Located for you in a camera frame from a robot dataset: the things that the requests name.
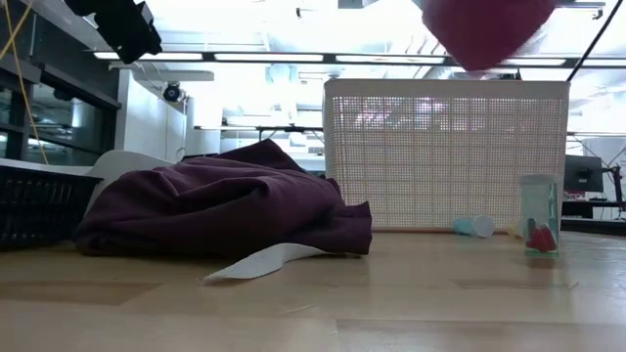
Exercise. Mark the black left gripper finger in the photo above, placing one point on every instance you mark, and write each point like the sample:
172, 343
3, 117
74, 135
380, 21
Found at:
129, 34

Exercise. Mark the white plastic bin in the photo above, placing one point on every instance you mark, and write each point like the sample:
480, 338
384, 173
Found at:
117, 163

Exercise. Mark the small black plastic basket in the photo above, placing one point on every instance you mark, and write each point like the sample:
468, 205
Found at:
39, 210

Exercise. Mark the white cabinet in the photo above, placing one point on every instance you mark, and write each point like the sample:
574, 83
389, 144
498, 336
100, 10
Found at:
147, 122

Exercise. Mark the dark background desk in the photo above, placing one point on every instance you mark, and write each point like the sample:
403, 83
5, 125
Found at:
587, 209

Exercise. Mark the purple cloth garment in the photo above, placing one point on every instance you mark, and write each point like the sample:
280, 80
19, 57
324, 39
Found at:
220, 205

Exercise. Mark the dark glass partition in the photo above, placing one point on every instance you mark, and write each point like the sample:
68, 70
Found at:
63, 117

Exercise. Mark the green vial with red pills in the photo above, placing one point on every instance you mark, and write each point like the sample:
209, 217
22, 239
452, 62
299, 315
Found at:
538, 205

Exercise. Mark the black computer monitor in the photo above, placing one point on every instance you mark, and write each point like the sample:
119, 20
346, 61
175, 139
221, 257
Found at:
584, 173

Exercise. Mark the round black ceiling camera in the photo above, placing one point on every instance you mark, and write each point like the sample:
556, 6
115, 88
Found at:
171, 92

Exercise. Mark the black overhead frame bar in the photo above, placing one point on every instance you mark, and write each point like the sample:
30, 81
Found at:
327, 57

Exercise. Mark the red bandage roll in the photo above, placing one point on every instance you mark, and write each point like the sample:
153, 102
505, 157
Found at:
489, 34

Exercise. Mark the white paper sheet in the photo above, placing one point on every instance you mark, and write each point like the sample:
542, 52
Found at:
259, 264

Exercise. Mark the black table edge rail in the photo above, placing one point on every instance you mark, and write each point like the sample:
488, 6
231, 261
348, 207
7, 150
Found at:
596, 227

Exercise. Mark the blue vial with white pills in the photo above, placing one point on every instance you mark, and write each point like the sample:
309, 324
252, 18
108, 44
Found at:
481, 227

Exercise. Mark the large white perforated basket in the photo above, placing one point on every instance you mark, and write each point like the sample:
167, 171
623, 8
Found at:
440, 161

